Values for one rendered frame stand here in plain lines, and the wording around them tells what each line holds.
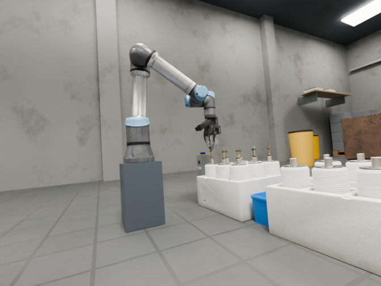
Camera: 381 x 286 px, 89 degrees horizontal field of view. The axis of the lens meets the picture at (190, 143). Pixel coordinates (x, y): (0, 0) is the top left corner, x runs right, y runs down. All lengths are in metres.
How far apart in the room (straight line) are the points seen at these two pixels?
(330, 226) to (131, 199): 0.73
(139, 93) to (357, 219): 1.05
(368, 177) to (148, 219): 0.80
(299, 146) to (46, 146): 3.82
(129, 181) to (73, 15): 3.54
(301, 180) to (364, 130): 2.42
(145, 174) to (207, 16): 4.43
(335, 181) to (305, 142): 2.79
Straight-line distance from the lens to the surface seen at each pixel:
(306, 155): 3.51
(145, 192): 0.94
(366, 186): 0.69
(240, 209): 0.95
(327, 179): 0.72
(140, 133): 0.96
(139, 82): 1.19
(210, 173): 1.17
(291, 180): 0.78
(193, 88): 1.08
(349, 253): 0.73
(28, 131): 3.58
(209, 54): 4.58
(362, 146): 3.17
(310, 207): 0.73
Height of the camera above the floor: 0.32
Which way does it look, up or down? 3 degrees up
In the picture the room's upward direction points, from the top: 4 degrees counter-clockwise
